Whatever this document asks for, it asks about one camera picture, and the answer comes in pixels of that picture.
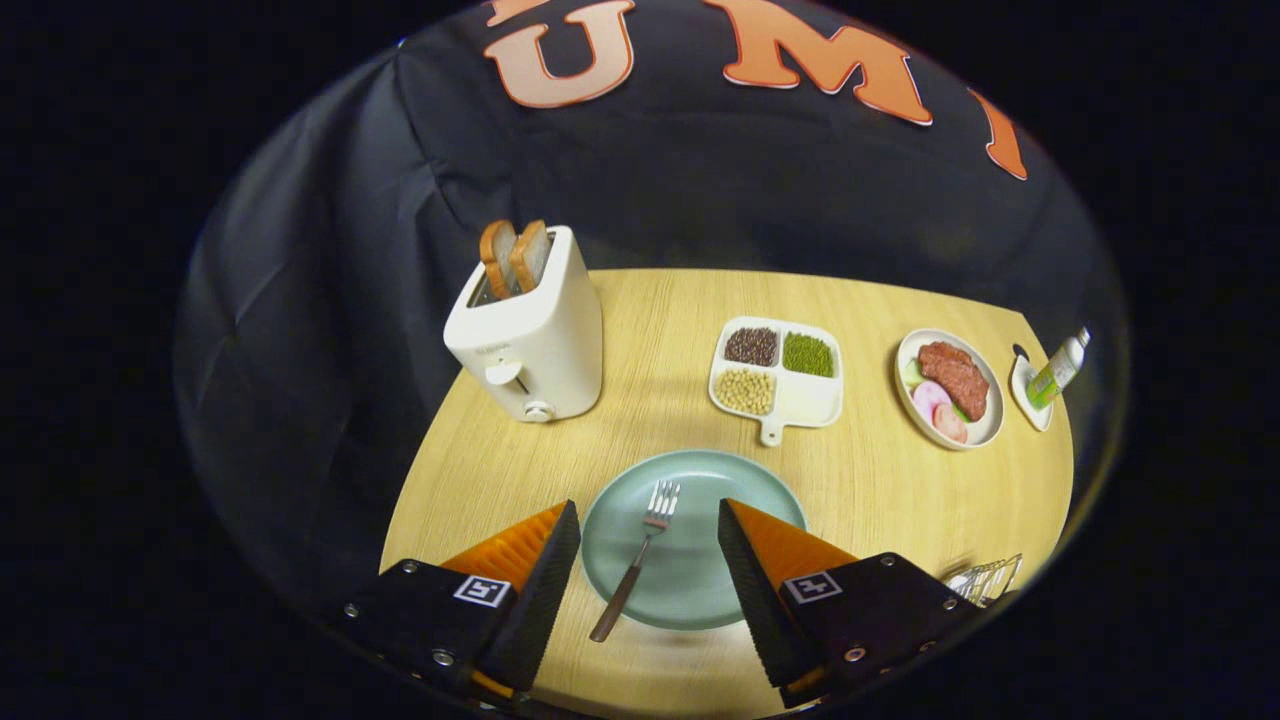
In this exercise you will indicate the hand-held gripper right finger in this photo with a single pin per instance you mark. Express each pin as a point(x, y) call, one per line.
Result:
point(755, 590)

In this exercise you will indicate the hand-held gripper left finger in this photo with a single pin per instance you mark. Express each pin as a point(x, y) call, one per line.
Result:
point(545, 590)

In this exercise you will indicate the light blue plate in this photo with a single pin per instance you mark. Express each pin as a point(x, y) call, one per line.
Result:
point(690, 580)

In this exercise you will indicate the white divided dish with beans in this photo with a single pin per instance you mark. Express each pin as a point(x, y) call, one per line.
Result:
point(810, 398)

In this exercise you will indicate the white toaster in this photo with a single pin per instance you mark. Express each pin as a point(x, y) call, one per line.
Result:
point(545, 345)

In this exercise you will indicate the pink ham slice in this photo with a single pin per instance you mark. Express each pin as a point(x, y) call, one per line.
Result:
point(951, 424)
point(928, 398)

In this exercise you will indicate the green lettuce leaf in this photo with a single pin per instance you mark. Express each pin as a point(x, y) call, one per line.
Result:
point(912, 372)

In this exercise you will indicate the white oval plate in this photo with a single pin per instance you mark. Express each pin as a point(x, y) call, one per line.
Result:
point(985, 430)

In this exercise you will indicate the brown steak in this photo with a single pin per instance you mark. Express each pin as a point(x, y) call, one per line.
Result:
point(957, 378)

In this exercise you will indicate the small white dish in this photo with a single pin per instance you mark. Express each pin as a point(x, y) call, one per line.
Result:
point(1025, 400)

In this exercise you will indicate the black backdrop cloth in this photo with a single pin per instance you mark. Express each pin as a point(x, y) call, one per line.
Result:
point(330, 300)

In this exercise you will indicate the green label metal bottle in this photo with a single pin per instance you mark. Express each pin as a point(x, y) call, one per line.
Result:
point(1055, 372)

